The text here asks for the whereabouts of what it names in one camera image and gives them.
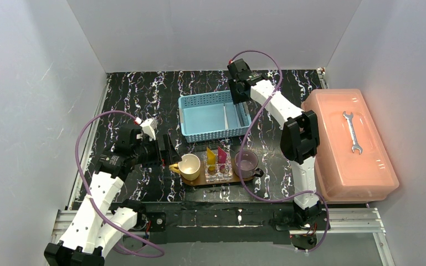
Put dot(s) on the pink toothpaste tube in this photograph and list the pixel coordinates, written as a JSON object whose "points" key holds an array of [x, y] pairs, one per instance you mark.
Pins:
{"points": [[221, 160]]}

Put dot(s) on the yellow mug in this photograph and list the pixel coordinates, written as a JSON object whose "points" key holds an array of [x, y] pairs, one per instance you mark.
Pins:
{"points": [[189, 167]]}

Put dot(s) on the yellow toothpaste tube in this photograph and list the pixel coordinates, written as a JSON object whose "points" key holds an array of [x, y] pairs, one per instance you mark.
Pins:
{"points": [[211, 160]]}

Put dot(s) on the light blue plastic basket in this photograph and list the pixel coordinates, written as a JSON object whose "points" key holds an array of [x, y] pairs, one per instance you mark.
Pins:
{"points": [[201, 117]]}

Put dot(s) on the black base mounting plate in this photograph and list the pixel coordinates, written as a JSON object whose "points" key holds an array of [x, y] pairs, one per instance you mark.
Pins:
{"points": [[214, 222]]}

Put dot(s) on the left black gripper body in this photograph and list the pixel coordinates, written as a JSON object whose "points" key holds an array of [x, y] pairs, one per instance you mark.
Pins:
{"points": [[164, 148]]}

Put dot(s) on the clear textured acrylic holder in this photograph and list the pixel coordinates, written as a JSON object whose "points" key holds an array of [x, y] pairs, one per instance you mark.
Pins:
{"points": [[217, 166]]}

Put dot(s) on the purple mug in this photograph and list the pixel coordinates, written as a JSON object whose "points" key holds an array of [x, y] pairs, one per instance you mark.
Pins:
{"points": [[248, 165]]}

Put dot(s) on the silver open-end wrench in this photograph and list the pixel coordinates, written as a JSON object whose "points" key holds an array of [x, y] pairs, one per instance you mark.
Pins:
{"points": [[355, 145]]}

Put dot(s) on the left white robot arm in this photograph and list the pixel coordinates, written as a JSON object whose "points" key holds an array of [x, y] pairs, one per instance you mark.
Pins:
{"points": [[91, 235]]}

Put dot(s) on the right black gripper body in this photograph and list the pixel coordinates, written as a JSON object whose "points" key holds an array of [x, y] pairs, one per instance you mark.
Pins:
{"points": [[239, 93]]}

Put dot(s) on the pink translucent storage box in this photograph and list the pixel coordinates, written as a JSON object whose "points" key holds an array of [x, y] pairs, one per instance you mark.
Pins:
{"points": [[343, 176]]}

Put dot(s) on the white toothbrush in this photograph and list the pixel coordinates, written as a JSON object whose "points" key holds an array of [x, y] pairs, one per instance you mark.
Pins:
{"points": [[226, 124]]}

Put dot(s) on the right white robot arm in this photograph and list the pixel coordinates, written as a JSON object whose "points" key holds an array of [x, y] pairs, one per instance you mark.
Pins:
{"points": [[299, 137]]}

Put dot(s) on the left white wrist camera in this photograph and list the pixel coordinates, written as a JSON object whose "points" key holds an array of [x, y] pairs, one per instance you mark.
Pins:
{"points": [[148, 126]]}

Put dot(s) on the oval wooden tray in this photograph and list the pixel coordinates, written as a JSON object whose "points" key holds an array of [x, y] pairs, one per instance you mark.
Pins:
{"points": [[217, 178]]}

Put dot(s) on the grey toothbrush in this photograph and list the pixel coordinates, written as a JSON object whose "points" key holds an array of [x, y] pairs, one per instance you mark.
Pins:
{"points": [[242, 114]]}

